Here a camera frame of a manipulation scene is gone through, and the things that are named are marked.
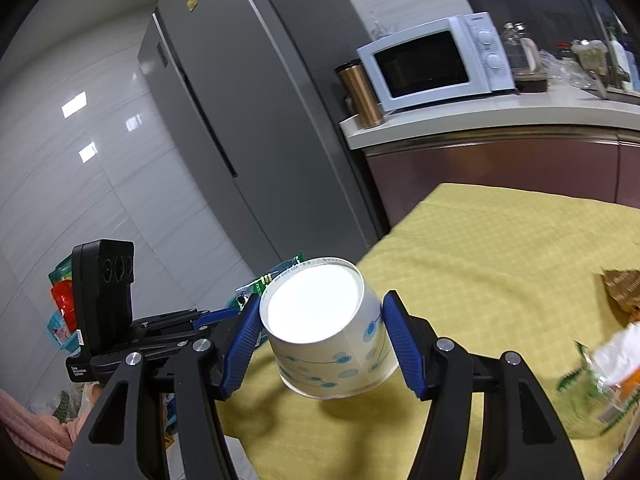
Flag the grey double door refrigerator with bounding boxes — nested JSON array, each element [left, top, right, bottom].
[[139, 0, 388, 274]]

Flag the white kitchen counter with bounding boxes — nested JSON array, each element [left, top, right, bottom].
[[340, 86, 639, 150]]

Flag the kitchen sink faucet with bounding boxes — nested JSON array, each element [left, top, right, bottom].
[[590, 0, 638, 93]]

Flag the small green wrapper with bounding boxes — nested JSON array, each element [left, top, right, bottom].
[[551, 341, 638, 439]]

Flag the red floor bag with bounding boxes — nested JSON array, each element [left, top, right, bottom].
[[47, 256, 79, 353]]

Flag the maroon base cabinets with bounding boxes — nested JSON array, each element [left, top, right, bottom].
[[363, 125, 639, 226]]

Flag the yellow patterned tablecloth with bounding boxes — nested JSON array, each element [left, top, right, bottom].
[[218, 184, 639, 479]]

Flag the green candy wrapper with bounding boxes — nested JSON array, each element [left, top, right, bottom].
[[230, 252, 305, 311]]

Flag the paper cup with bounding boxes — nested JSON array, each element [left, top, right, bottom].
[[259, 257, 398, 400]]

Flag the gold foil wrapper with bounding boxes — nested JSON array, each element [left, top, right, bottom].
[[602, 270, 640, 322]]

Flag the white microwave oven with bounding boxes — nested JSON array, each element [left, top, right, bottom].
[[358, 12, 515, 113]]

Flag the glass kettle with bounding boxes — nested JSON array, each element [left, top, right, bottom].
[[501, 22, 548, 93]]

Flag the copper thermos tumbler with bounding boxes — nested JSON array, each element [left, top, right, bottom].
[[334, 60, 384, 128]]

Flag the white soap bottle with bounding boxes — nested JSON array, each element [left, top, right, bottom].
[[608, 27, 632, 91]]

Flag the plastic food bag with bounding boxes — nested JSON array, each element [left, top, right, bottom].
[[570, 39, 608, 77]]

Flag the white tissue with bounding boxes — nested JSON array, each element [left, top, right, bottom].
[[591, 322, 639, 386]]

